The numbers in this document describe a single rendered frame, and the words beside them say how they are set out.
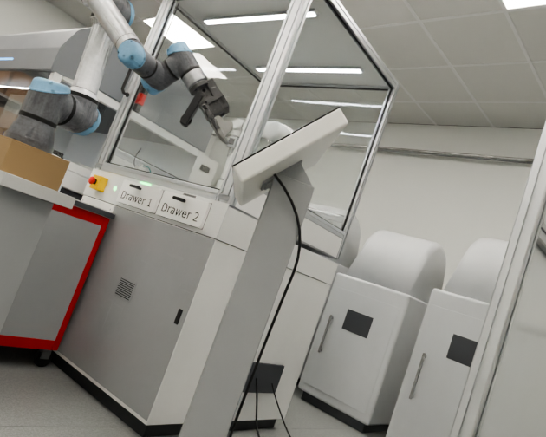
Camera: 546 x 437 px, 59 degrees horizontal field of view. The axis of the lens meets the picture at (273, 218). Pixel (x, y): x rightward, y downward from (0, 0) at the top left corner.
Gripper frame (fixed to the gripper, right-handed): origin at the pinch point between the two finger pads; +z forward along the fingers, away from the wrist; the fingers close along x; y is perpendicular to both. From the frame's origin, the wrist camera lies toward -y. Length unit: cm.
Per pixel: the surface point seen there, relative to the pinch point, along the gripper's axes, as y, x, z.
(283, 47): 44, 34, -30
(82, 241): -71, 68, -7
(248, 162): -1.1, -38.5, 16.5
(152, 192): -33, 61, -10
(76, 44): -33, 108, -111
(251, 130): 15.5, 34.5, -6.5
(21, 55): -66, 132, -134
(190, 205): -20.9, 43.8, 6.5
